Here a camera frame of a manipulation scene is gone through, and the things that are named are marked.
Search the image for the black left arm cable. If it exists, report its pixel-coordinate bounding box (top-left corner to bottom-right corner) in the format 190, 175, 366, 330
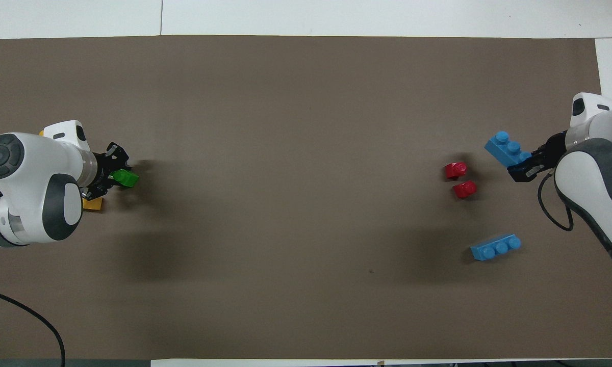
0, 287, 66, 367

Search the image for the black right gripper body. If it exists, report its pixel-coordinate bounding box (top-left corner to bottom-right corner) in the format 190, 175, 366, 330
540, 131, 568, 167

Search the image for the green two-stud block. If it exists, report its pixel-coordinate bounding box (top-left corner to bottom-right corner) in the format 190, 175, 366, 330
111, 169, 140, 189

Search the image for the blue three-stud block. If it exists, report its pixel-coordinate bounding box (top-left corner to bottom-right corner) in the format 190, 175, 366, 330
484, 130, 533, 169
470, 234, 522, 261

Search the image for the brown table mat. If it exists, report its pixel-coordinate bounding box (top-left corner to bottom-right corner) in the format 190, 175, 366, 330
0, 35, 612, 360

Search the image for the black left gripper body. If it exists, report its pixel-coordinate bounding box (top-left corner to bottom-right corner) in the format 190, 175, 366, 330
94, 152, 114, 191

